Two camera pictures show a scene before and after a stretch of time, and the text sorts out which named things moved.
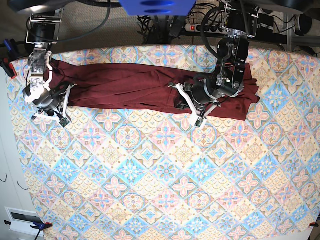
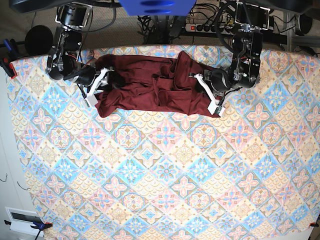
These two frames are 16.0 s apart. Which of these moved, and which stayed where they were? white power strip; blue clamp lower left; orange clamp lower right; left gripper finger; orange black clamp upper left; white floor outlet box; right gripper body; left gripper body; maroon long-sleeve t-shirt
Moved: left gripper finger; maroon long-sleeve t-shirt; right gripper body; left gripper body
Stayed: white power strip; orange black clamp upper left; white floor outlet box; orange clamp lower right; blue clamp lower left
